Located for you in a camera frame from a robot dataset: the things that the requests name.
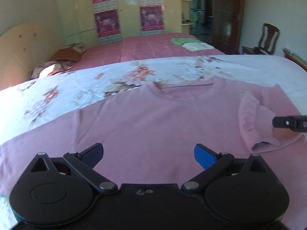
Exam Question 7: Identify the dark wooden chair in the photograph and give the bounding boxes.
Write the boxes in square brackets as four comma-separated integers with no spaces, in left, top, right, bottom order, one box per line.
[242,23,280,55]

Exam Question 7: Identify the pink knit sweater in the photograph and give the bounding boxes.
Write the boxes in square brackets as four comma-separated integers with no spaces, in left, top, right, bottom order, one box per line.
[0,78,307,197]

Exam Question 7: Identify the white floral bed quilt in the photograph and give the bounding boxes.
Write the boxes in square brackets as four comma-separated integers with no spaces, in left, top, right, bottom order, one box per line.
[1,55,306,229]

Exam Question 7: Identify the left lower purple poster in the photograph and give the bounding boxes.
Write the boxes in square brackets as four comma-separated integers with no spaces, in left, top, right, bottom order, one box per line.
[95,9,122,45]

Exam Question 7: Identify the dark brown wooden door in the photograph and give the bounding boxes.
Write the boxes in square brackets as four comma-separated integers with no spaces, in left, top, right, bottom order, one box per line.
[212,0,245,55]

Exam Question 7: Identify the wooden tv cabinet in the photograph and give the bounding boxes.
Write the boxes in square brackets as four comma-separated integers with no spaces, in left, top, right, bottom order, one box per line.
[283,48,307,71]

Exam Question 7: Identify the orange striped pillow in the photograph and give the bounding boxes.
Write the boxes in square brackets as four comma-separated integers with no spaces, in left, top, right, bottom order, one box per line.
[49,48,83,62]

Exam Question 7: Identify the beige wooden headboard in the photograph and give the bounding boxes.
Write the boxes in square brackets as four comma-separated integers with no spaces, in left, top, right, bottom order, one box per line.
[0,23,62,90]

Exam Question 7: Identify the right lower purple poster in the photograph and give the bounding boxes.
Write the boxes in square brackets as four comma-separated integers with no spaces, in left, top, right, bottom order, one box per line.
[140,6,164,35]

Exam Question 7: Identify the pink checked bedspread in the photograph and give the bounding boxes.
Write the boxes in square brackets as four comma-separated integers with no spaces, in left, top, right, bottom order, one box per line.
[70,33,223,72]

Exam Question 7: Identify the green folded cloth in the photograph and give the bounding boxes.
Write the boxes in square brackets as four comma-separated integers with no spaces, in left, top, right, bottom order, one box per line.
[171,38,200,46]

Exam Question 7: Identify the floral red white pillow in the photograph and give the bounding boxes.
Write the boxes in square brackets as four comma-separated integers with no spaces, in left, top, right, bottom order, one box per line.
[28,61,74,80]

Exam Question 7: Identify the white folded cloth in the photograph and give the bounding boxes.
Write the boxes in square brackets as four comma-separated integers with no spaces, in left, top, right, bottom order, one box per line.
[182,42,214,52]

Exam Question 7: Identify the cream yellow wardrobe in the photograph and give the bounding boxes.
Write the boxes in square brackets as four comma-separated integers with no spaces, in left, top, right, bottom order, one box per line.
[57,0,191,47]

